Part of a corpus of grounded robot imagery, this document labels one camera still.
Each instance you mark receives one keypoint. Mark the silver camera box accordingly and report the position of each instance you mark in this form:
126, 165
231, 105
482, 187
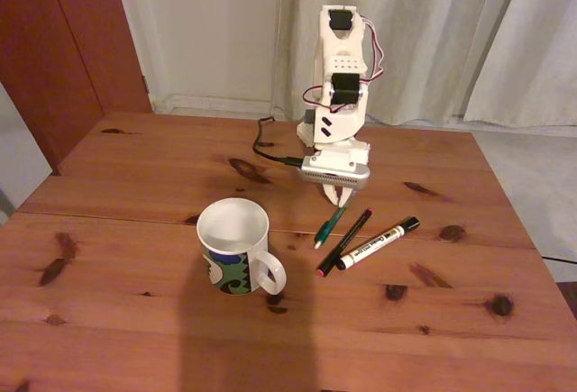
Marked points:
336, 175

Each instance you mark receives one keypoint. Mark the wide white curtain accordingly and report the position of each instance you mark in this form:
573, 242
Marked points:
428, 27

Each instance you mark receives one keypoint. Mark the white mug green blue pattern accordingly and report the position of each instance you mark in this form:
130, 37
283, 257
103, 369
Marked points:
225, 275

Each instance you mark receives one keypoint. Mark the green pen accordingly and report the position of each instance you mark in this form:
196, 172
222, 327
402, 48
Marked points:
331, 225

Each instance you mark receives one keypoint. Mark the brown wooden door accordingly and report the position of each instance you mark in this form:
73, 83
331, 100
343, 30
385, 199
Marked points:
54, 49

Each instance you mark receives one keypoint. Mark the white whiteboard marker black cap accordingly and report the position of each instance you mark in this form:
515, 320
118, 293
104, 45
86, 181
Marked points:
374, 244

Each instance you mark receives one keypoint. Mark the narrow white curtain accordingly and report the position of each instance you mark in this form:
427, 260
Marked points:
541, 49

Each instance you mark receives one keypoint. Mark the black pen red caps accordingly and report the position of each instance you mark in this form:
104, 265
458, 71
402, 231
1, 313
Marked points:
345, 241

